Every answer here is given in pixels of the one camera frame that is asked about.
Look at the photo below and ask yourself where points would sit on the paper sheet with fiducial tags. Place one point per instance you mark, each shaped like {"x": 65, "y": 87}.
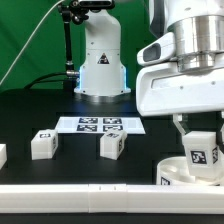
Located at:
{"x": 132, "y": 125}

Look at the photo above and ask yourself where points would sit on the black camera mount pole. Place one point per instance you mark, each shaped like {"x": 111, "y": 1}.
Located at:
{"x": 72, "y": 12}

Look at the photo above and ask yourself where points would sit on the white round stool seat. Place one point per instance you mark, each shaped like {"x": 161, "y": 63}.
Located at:
{"x": 174, "y": 171}

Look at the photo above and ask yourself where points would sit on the white U-shaped obstacle wall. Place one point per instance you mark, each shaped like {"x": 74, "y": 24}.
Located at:
{"x": 121, "y": 198}

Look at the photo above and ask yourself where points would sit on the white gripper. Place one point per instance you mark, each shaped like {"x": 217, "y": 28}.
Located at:
{"x": 162, "y": 90}

